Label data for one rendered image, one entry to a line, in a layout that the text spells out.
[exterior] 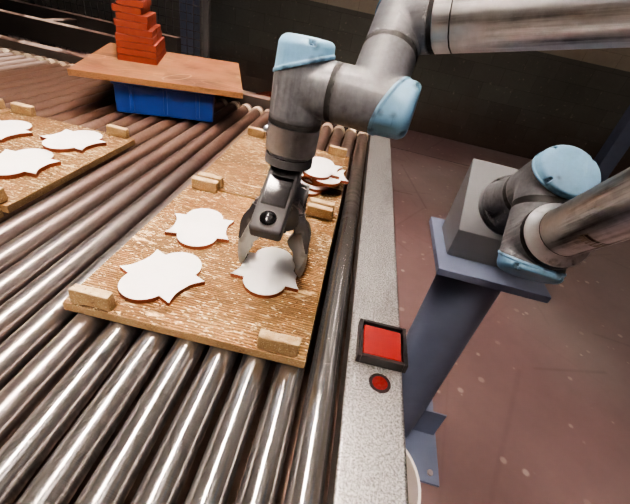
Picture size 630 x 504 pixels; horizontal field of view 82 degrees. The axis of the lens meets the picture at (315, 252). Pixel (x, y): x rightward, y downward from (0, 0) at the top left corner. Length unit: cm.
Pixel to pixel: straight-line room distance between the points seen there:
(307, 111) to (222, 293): 30
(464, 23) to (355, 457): 53
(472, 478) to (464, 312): 79
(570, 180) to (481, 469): 122
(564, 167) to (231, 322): 65
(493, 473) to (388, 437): 125
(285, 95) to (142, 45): 106
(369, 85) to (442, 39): 11
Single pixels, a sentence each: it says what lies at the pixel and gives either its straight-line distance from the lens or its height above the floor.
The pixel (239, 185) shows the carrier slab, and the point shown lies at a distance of 91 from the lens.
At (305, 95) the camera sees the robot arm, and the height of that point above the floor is 124.
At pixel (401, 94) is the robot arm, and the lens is 48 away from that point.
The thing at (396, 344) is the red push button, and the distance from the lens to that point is 59.
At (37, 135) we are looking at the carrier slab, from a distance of 117.
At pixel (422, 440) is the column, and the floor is 1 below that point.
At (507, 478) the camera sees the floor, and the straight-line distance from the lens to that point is 177.
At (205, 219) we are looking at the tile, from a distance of 75.
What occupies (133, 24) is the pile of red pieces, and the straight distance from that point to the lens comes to 152.
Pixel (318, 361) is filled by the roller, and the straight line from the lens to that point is 55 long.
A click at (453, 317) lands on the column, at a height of 69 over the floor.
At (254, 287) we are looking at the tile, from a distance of 59.
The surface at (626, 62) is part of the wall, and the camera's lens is 613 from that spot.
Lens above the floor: 134
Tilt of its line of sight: 35 degrees down
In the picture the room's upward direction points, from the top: 13 degrees clockwise
